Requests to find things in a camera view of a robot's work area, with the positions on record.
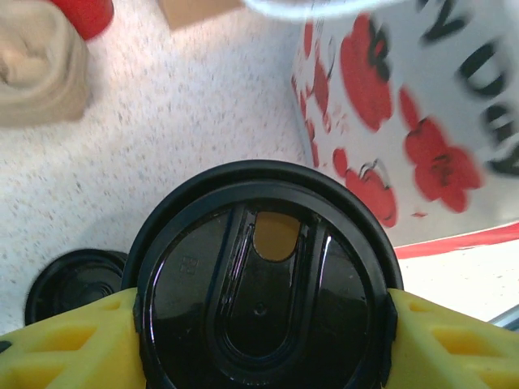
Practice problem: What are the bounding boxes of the white napkins on brown tray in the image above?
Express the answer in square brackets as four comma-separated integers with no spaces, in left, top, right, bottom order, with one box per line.
[157,0,249,32]

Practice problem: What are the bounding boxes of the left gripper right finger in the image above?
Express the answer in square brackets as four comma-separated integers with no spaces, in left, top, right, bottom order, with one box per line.
[380,287,519,389]

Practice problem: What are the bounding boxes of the red plastic cup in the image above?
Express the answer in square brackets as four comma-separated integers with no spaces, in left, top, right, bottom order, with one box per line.
[48,0,115,41]

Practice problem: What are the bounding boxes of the brown pulp carrier stack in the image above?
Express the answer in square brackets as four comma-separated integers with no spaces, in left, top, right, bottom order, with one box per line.
[0,0,92,130]

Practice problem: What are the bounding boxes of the black plastic cup lid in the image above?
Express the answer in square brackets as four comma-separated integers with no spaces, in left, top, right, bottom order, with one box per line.
[121,160,405,389]

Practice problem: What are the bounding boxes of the red white paper bag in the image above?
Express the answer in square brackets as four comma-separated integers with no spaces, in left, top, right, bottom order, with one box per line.
[242,0,519,249]

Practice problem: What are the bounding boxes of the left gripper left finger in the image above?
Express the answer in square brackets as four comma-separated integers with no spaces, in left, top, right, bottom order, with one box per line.
[0,286,150,389]

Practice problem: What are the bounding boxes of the black plastic lid stack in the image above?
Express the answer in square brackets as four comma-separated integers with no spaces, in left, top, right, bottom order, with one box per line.
[24,249,131,326]

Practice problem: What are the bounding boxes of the aluminium mounting rail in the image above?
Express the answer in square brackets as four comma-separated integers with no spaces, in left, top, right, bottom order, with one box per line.
[488,299,519,330]

